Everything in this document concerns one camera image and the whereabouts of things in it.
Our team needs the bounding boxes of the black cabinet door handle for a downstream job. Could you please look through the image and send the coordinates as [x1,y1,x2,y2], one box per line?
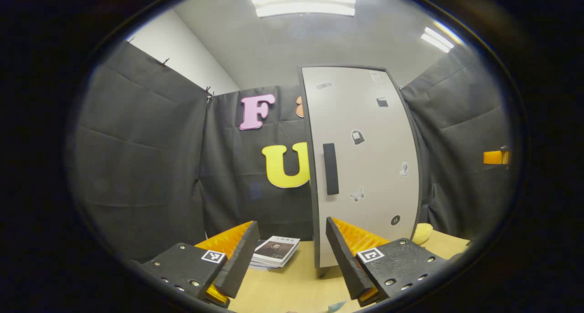
[323,143,340,196]

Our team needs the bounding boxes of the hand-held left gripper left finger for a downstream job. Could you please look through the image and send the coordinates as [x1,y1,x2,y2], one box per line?
[141,220,261,308]

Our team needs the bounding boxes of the dark grey cabinet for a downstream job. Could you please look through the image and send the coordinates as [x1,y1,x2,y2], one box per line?
[297,66,423,278]

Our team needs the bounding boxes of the black backdrop cloth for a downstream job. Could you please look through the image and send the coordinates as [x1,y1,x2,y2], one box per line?
[68,42,511,263]

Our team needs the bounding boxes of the yellow plush toy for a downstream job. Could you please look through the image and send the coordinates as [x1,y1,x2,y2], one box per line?
[412,223,434,245]

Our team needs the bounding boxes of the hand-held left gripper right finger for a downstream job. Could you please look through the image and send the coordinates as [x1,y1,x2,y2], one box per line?
[326,216,451,308]

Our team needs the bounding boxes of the white portrait cover book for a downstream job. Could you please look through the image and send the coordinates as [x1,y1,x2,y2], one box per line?
[252,235,301,268]

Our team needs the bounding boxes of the ceiling light panel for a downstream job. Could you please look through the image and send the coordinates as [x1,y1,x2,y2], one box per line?
[421,26,455,53]
[250,0,356,18]

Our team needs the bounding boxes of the plain white book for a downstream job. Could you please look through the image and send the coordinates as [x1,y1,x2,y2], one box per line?
[249,261,286,271]

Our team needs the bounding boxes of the light grey cabinet door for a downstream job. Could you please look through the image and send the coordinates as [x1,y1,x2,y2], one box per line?
[301,68,419,268]

